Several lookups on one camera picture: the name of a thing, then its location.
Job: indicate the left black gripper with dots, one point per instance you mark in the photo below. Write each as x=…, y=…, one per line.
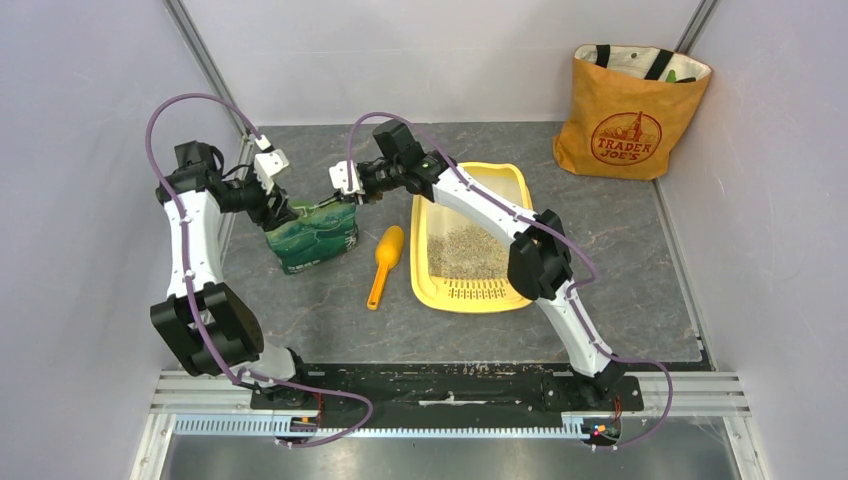
x=270, y=218

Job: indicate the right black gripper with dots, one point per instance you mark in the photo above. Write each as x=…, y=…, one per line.
x=368, y=195

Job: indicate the green litter bag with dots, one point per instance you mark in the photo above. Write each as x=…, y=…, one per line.
x=319, y=234

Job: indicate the orange litter scoop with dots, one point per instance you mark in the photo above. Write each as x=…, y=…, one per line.
x=387, y=255

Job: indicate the yellow litter box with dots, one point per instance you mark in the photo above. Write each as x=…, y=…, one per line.
x=452, y=295

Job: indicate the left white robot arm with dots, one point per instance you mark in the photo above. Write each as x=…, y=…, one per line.
x=208, y=328

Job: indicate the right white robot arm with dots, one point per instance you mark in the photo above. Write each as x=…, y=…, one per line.
x=539, y=263

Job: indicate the grey litter pile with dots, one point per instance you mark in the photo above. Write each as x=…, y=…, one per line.
x=467, y=253

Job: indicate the orange Trader Joe's bag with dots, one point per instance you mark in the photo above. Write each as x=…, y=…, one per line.
x=630, y=106

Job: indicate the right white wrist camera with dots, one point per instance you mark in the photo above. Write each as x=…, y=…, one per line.
x=345, y=179

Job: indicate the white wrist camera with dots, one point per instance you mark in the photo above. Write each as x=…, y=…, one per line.
x=345, y=179
x=268, y=163

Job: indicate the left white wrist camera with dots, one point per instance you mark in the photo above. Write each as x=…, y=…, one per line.
x=268, y=163

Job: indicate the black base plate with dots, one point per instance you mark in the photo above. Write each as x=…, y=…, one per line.
x=448, y=395

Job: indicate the aluminium rail frame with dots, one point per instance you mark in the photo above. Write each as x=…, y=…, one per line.
x=209, y=405

